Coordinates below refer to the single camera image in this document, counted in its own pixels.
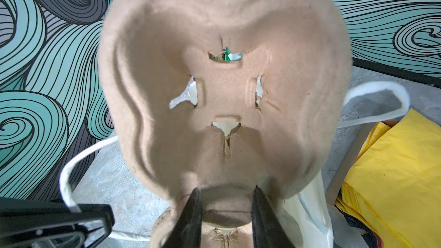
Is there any yellow paper napkin stack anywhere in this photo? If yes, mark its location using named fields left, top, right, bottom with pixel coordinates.
left=335, top=110, right=441, bottom=248

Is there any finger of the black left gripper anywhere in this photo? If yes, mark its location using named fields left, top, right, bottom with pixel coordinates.
left=1, top=197, right=115, bottom=248

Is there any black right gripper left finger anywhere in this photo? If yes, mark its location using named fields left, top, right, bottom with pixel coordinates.
left=162, top=188, right=203, bottom=248

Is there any white green paper bag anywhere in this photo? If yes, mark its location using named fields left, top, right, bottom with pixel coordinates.
left=59, top=81, right=410, bottom=237

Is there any brown pulp cup carrier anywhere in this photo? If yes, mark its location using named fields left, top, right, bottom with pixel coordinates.
left=98, top=0, right=353, bottom=248

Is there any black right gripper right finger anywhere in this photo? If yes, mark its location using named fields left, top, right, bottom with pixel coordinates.
left=252, top=186, right=295, bottom=248

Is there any black cage frame post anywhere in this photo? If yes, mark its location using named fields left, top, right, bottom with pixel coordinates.
left=353, top=58, right=441, bottom=88

